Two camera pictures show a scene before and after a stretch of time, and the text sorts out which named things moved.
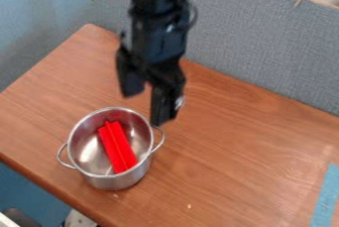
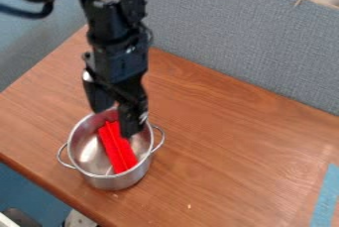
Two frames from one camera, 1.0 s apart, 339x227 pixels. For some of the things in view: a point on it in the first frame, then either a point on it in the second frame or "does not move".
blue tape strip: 323,216 does not move
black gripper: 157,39 to 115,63
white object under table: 76,219 does not move
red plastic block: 117,146 does not move
